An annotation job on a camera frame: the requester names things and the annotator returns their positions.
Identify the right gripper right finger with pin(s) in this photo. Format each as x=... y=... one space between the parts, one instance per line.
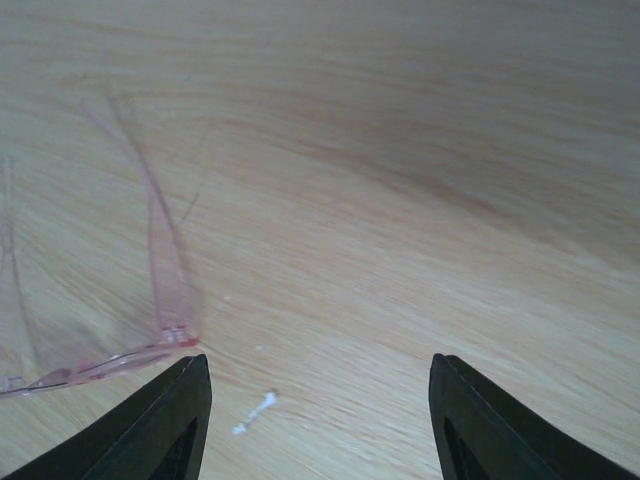
x=483 y=432

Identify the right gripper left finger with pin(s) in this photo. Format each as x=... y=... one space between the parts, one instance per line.
x=159 y=432

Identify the pink sunglasses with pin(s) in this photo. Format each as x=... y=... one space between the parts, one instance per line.
x=93 y=280

